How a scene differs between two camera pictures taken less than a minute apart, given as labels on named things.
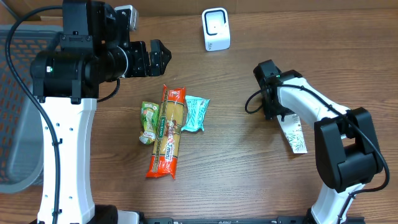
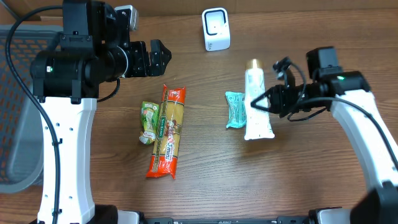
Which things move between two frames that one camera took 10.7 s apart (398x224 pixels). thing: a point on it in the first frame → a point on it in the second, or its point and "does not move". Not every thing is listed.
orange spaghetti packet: x=165 y=157 does not move
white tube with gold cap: x=292 y=129 → x=257 y=124
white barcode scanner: x=216 y=28 does not move
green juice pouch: x=149 y=112 does not move
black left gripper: x=137 y=59 does not move
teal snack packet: x=196 y=107 → x=237 y=111
